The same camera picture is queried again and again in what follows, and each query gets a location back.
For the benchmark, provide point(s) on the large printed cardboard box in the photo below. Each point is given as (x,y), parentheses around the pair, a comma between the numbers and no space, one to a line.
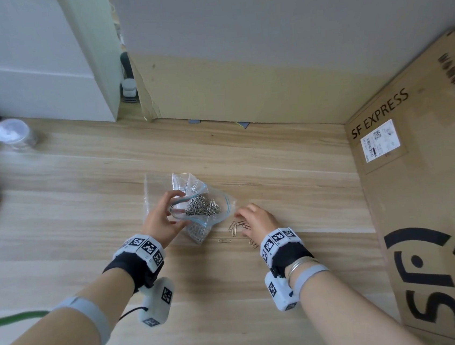
(429,206)

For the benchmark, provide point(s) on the crumpled clear plastic bag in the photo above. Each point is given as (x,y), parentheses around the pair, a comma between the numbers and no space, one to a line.
(198,232)

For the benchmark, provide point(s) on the white right wrist camera unit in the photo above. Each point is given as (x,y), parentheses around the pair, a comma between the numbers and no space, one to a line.
(282,253)

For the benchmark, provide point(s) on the person's left forearm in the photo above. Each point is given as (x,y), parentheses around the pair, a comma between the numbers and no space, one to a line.
(54,338)

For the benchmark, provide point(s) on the person's left hand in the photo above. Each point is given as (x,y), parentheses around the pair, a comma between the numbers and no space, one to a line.
(158,224)

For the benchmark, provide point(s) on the clear jar with white lid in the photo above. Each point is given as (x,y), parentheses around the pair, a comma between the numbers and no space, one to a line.
(14,134)

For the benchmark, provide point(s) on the white cabinet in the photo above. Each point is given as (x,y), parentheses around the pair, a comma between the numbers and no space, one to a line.
(29,57)

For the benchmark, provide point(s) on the white shipping label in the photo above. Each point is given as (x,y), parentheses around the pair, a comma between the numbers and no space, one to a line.
(380,141)

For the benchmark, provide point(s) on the person's left thumb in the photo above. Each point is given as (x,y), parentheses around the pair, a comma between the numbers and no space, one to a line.
(180,224)

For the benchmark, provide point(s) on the person's right forearm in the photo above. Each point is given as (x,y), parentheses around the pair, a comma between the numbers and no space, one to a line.
(348,320)

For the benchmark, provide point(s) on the silver paper clip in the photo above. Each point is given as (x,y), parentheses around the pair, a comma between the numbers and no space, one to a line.
(243,225)
(253,244)
(225,241)
(232,228)

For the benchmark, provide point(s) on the grey right forearm band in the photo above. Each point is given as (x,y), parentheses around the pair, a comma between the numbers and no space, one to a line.
(308,276)

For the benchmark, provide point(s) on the small blue-grey scrap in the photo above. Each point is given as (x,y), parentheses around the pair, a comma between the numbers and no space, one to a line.
(243,125)

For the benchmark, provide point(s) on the white wrist camera unit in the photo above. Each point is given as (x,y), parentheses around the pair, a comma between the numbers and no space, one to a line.
(282,253)
(150,263)

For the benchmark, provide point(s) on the person's right fingers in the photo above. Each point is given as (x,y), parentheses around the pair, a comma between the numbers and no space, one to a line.
(245,214)

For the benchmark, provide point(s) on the clear zip bag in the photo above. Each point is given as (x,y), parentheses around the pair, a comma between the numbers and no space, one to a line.
(218,203)

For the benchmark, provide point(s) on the grey left forearm band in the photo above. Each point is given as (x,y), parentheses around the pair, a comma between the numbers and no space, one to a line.
(89,312)

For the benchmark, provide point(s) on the person's right hand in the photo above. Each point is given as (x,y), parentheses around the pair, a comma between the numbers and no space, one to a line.
(262,221)

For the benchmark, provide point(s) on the white left wrist camera unit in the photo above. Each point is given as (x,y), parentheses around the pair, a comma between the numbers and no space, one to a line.
(150,263)

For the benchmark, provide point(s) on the pile of silver paper clips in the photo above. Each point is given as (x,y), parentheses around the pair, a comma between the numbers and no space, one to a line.
(201,205)

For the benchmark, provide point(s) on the small grey scrap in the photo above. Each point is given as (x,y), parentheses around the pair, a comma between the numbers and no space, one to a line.
(194,121)

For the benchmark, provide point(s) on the plain cardboard sheet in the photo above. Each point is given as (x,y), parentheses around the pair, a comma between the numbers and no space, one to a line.
(243,91)

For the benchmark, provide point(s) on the small white bottle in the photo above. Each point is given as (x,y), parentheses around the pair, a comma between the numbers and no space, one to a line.
(129,89)

